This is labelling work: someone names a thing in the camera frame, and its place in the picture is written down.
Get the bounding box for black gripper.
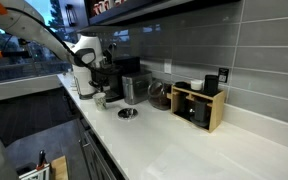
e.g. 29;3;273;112
89;64;117;92

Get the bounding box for small white cup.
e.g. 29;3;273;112
190;79;204;92

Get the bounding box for black coffee machine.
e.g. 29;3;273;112
102;55;142;103

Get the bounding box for stainless steel canister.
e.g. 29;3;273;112
121;69;153;105

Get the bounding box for dark cabinet drawers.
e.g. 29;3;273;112
78;123;125;180

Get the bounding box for wooden block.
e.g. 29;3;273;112
50;155;69;180

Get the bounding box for black coffee press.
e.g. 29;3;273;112
189;99;210;128

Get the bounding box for tall black cylinder container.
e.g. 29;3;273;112
203;74;220;98

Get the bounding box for wooden organizer stand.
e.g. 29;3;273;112
170;83;226;134

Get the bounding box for black QR code sign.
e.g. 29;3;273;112
218;67;230;84

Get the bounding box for white wall outlet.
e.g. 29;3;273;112
163;59;173;75

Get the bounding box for dark wall shelf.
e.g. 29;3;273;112
83;0;242;33

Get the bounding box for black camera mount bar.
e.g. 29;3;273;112
0;37;32;60

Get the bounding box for black red handled tool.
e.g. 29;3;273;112
38;149;47;170

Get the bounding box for white wire rack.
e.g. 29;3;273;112
18;163;51;180

